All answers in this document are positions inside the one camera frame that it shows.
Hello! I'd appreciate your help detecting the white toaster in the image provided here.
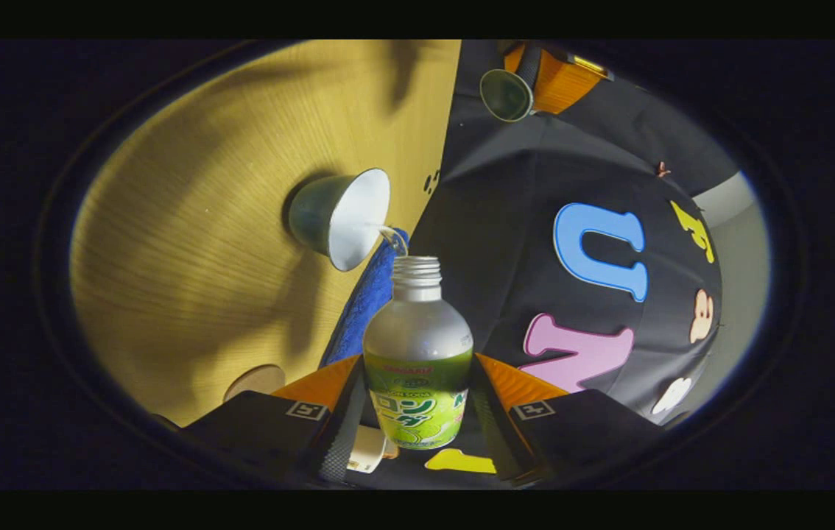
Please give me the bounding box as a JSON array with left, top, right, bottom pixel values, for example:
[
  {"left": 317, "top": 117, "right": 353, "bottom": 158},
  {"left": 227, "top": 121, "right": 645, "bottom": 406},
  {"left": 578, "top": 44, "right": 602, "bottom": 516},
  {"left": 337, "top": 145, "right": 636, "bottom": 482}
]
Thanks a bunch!
[{"left": 348, "top": 425, "right": 389, "bottom": 474}]

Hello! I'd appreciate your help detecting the blue towel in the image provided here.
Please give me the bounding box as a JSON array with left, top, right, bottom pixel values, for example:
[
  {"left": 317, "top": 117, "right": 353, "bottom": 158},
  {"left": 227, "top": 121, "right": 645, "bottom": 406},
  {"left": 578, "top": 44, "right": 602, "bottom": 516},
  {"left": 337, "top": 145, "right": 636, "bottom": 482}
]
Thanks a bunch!
[{"left": 318, "top": 228, "right": 411, "bottom": 369}]

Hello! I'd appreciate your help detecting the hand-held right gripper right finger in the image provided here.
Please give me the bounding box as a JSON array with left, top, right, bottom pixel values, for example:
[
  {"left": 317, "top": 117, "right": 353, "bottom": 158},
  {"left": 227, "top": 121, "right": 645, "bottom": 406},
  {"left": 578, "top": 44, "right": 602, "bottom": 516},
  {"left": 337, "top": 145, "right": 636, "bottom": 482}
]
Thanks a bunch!
[{"left": 471, "top": 353, "right": 665, "bottom": 487}]

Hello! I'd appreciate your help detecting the teal teacup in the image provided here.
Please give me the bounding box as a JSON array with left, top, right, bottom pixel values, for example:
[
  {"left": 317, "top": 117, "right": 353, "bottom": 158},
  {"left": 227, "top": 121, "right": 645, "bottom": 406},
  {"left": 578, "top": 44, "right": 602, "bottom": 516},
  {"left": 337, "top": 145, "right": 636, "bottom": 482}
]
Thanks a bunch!
[{"left": 286, "top": 168, "right": 392, "bottom": 272}]

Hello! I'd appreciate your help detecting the teal teacup lid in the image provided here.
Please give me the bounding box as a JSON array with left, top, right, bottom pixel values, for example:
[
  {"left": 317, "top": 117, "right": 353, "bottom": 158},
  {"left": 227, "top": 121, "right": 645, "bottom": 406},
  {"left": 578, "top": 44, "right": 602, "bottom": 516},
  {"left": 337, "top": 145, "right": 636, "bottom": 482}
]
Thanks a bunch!
[{"left": 479, "top": 68, "right": 535, "bottom": 123}]

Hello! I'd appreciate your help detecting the silver green water bottle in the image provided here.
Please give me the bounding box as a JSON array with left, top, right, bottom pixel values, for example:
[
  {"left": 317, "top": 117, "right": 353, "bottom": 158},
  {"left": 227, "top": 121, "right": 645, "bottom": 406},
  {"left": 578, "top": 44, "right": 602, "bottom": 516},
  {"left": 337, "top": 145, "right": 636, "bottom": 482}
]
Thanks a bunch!
[{"left": 362, "top": 255, "right": 474, "bottom": 450}]

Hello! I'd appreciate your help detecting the black backdrop cloth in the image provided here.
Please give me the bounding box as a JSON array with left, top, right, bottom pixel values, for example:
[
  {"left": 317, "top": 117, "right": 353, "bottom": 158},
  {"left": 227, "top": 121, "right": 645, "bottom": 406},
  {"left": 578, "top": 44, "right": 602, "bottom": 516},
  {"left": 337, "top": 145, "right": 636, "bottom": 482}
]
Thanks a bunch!
[{"left": 318, "top": 40, "right": 727, "bottom": 490}]

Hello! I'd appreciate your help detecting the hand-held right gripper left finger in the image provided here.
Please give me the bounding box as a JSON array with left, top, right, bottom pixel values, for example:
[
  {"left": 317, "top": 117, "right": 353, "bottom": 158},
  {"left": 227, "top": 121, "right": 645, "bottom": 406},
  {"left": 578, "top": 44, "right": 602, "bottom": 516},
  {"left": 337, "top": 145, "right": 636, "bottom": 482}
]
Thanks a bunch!
[{"left": 182, "top": 353, "right": 367, "bottom": 487}]

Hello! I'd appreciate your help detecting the round brown coaster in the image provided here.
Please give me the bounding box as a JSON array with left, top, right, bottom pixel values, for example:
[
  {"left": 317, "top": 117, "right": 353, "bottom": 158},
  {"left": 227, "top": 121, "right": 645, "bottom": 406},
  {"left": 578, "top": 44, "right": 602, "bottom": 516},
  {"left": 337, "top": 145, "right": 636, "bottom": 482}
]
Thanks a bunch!
[{"left": 224, "top": 364, "right": 287, "bottom": 403}]

